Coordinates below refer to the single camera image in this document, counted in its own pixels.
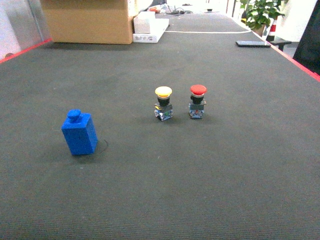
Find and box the green potted plant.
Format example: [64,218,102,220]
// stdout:
[239,0,284,37]

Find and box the red mushroom push button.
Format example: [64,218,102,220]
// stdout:
[188,84,207,119]

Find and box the brown cardboard box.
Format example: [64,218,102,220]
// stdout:
[40,0,138,45]

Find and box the black smartphone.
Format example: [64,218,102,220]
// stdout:
[235,40,271,48]

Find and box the red white striped post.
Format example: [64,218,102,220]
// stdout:
[266,17,278,42]

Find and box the white flat carton box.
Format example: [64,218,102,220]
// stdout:
[132,17,169,44]

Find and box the blue block part with knob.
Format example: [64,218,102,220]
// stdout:
[61,109,98,156]

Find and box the yellow mushroom push button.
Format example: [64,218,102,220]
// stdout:
[154,86,173,122]

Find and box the white small box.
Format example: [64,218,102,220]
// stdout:
[133,11,156,34]

